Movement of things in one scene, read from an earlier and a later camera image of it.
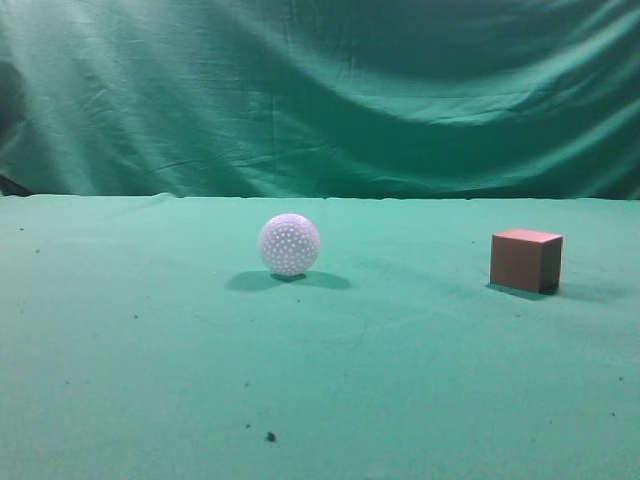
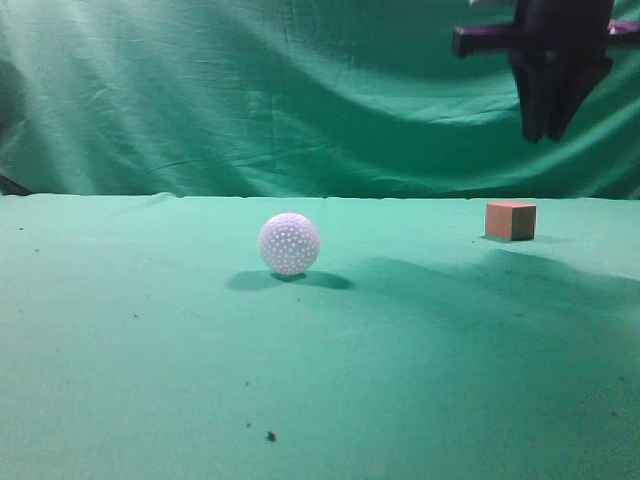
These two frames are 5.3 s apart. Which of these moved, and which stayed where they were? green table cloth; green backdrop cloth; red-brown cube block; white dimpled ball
Moved: red-brown cube block
Stayed: green table cloth; white dimpled ball; green backdrop cloth
